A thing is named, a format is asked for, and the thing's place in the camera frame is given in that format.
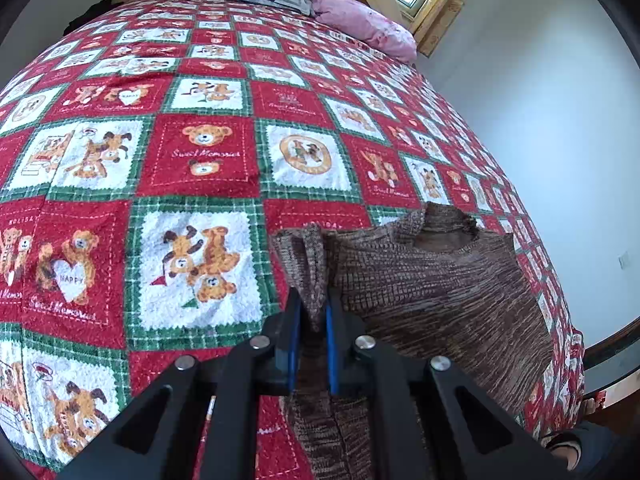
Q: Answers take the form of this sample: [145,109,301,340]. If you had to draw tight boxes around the red bear-print bed quilt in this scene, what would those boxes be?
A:
[0,0,586,480]

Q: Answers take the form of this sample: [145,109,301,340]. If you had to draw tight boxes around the pink pillow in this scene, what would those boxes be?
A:
[311,0,418,63]

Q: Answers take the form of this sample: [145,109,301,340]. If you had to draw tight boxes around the person's foot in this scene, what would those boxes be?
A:
[542,430,583,472]

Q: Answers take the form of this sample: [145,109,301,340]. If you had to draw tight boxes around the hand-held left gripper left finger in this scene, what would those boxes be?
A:
[57,292,303,480]

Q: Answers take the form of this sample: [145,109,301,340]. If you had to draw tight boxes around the dark cloth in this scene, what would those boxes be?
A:
[62,0,123,36]

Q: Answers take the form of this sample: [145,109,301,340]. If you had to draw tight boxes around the yellow curtain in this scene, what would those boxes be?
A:
[410,0,481,58]

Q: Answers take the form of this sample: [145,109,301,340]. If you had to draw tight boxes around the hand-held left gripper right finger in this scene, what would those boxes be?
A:
[325,302,556,480]

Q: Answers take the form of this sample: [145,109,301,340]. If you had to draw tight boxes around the person's dark trouser leg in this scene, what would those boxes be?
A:
[570,420,621,472]

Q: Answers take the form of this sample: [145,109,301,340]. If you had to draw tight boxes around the brown knit sweater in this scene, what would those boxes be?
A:
[270,202,555,480]

